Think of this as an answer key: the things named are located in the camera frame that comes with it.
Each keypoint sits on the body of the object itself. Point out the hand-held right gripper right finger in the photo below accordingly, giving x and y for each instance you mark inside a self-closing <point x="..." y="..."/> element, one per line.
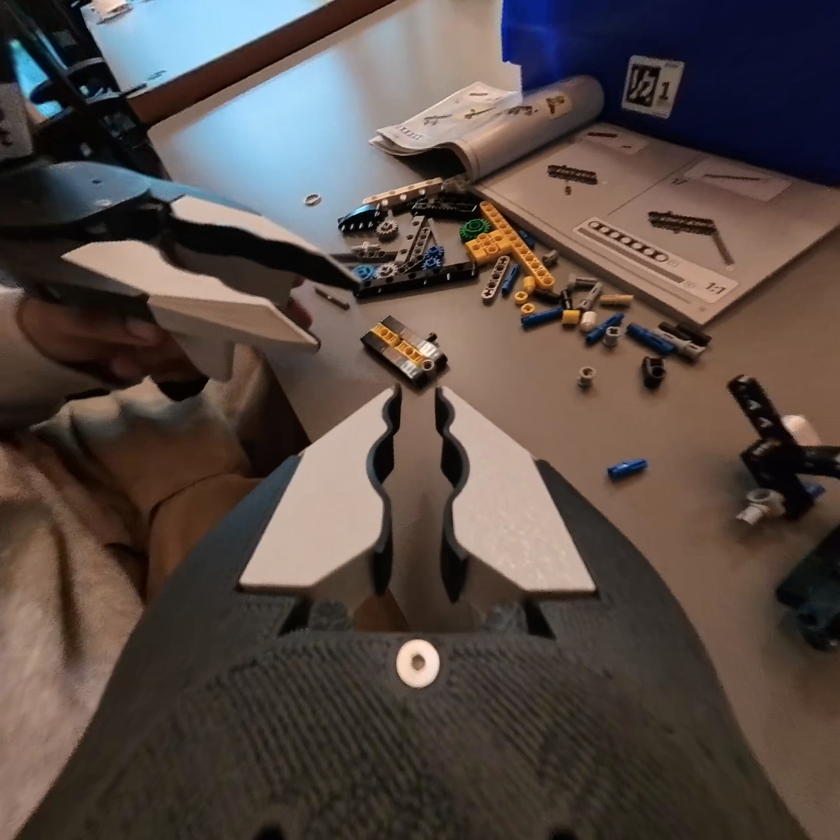
<point x="518" y="525"/>

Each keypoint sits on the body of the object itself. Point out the yellow lego T plate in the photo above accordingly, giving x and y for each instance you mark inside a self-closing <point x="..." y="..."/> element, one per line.
<point x="489" y="248"/>

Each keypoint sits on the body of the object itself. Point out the person's tan pants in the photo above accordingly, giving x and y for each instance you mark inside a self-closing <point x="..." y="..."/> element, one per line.
<point x="197" y="518"/>

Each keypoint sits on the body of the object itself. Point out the small grey lego gear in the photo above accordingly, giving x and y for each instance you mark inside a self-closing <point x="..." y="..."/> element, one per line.
<point x="389" y="270"/>

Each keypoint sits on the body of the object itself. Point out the short dark lego axle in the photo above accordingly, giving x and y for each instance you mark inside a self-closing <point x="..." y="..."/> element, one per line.
<point x="333" y="296"/>

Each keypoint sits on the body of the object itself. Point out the black lego connector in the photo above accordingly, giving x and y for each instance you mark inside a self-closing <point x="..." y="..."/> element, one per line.
<point x="653" y="371"/>

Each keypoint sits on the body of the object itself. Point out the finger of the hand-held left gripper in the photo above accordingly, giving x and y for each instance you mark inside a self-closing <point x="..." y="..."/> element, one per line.
<point x="216" y="220"/>
<point x="197" y="302"/>

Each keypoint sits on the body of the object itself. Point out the wide light grey lego beam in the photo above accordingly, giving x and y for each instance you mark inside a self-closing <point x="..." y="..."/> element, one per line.
<point x="400" y="191"/>

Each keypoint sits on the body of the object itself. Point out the blue lego axle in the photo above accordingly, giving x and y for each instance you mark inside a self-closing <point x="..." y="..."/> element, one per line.
<point x="541" y="317"/>

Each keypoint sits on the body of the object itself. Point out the black toothed lego piece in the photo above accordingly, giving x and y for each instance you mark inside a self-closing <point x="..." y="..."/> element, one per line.
<point x="446" y="205"/>

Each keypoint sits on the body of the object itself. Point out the large blue lego gear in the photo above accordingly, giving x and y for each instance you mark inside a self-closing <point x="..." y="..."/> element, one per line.
<point x="363" y="272"/>

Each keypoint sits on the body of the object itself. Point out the pile of small lego pins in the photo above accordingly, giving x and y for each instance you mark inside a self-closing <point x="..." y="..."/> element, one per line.
<point x="656" y="338"/>

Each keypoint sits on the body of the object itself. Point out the green lego gear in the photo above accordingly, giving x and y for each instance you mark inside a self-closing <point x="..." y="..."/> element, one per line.
<point x="474" y="228"/>

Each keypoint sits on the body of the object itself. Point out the short grey lego beam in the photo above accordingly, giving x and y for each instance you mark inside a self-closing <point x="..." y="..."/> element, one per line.
<point x="420" y="239"/>

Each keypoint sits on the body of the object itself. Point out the person's left forearm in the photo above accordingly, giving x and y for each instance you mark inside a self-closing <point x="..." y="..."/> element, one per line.
<point x="19" y="380"/>

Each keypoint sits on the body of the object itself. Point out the black office chair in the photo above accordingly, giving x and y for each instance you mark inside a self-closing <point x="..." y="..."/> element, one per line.
<point x="118" y="124"/>

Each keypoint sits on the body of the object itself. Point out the person's left hand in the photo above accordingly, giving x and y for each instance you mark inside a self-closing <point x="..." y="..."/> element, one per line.
<point x="98" y="341"/>

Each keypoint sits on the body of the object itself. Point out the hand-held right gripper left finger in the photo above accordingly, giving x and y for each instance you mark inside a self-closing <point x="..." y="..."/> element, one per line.
<point x="315" y="518"/>

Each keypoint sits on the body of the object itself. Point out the grey lego connector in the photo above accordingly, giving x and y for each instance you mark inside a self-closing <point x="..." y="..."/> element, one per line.
<point x="367" y="249"/>

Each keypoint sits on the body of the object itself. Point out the black curved lego panel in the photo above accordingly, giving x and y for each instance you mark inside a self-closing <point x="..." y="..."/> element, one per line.
<point x="359" y="216"/>

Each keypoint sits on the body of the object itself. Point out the person's grey sweatshirt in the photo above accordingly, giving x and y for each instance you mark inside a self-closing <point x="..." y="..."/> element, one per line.
<point x="52" y="590"/>

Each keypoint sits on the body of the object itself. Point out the black yellow lego beam assembly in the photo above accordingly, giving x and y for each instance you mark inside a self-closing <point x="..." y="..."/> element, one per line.
<point x="403" y="348"/>

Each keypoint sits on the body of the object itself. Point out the blue tagged plastic bin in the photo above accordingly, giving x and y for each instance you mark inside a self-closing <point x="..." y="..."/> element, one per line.
<point x="754" y="65"/>

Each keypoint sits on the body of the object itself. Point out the thin grey lego liftarm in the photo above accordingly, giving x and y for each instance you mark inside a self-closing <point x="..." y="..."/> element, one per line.
<point x="497" y="279"/>

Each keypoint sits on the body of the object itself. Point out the single blue lego pin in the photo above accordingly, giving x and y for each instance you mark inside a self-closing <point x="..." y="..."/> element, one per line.
<point x="627" y="469"/>

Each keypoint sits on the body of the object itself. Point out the large grey lego gear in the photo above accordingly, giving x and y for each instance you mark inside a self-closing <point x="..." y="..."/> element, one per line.
<point x="387" y="228"/>

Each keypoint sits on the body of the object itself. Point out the dark teal box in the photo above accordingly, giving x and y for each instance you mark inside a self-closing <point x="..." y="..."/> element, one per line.
<point x="814" y="590"/>

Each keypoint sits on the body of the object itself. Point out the lego instruction booklet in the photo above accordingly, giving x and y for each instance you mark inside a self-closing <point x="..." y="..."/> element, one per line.
<point x="722" y="216"/>

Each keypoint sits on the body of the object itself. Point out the long black lego beam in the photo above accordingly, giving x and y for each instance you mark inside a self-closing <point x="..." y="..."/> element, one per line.
<point x="426" y="279"/>

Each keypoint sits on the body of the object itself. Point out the long yellow lego beam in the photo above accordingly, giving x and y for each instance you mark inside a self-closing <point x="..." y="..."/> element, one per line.
<point x="525" y="259"/>

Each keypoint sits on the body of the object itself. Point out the grey lego bush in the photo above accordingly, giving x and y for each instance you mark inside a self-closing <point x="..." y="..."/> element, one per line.
<point x="586" y="376"/>

